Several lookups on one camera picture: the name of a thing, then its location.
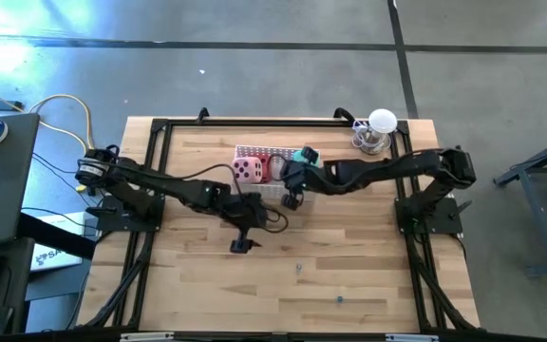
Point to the white perforated basket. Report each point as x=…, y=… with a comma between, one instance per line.
x=266, y=191

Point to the white edge bracket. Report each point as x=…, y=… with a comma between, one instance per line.
x=147, y=337
x=411, y=338

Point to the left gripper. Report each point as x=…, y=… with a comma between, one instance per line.
x=250, y=211

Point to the large pink foam die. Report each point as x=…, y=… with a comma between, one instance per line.
x=257, y=176

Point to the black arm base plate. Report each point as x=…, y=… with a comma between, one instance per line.
x=444, y=221
x=126, y=221

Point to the glass jar with white lid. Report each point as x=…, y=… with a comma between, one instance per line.
x=382, y=121

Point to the black aluminium table frame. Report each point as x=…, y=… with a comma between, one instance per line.
x=302, y=123

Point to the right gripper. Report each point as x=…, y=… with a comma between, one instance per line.
x=302, y=176

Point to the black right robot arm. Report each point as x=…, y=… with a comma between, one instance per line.
x=397, y=166

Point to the white printed box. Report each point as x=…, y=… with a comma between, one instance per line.
x=55, y=256

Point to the grey-blue metal stand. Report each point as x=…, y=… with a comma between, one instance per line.
x=540, y=223

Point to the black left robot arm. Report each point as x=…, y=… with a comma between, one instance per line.
x=159, y=182

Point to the large teal foam die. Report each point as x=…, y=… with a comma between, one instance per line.
x=298, y=156

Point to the large red foam die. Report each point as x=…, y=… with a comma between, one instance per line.
x=267, y=171

